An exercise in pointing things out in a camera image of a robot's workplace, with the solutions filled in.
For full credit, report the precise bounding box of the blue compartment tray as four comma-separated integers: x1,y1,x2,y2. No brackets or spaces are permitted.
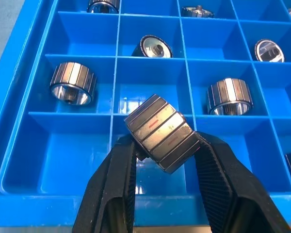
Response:
0,0,291,228

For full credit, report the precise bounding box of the perforated steel tray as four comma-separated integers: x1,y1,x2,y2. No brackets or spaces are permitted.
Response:
133,224,291,233

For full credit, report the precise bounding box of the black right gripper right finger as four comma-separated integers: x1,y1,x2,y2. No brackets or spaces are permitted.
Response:
193,131,291,233

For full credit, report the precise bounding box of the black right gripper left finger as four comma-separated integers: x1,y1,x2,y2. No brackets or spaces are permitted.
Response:
72,134,139,233

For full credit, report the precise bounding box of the blue plastic table cover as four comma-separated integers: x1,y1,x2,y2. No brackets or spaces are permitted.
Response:
0,0,43,82

